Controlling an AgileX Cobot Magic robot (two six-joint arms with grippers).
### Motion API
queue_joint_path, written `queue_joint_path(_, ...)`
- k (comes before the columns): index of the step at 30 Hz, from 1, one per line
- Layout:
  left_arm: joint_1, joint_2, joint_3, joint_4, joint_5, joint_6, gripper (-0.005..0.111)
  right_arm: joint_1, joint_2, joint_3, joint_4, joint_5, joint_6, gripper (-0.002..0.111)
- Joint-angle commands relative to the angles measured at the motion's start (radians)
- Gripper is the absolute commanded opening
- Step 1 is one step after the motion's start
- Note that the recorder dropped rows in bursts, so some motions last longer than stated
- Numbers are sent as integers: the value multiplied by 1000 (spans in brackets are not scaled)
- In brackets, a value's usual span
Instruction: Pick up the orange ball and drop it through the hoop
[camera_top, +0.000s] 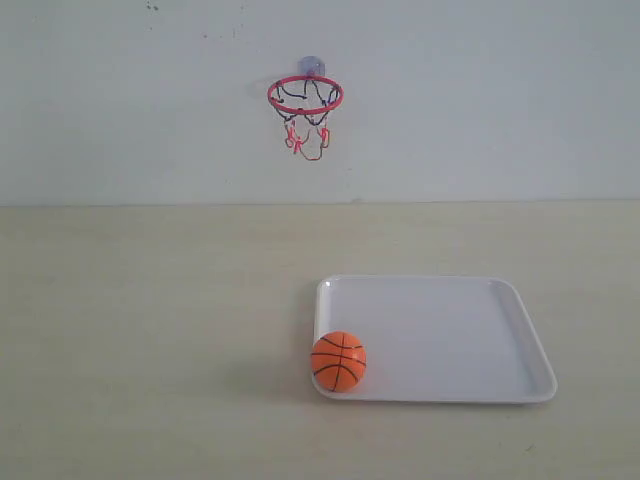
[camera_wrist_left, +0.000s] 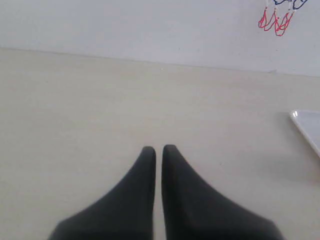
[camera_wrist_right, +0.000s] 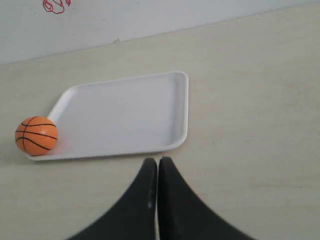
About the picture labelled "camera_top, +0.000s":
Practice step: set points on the small orange basketball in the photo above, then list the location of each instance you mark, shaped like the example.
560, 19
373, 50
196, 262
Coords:
338, 362

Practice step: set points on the red mini basketball hoop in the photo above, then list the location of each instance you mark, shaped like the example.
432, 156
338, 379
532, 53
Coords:
304, 104

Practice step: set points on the white plastic tray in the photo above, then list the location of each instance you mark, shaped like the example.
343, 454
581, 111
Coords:
441, 339

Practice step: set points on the clear suction cup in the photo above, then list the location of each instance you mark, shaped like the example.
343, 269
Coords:
311, 66

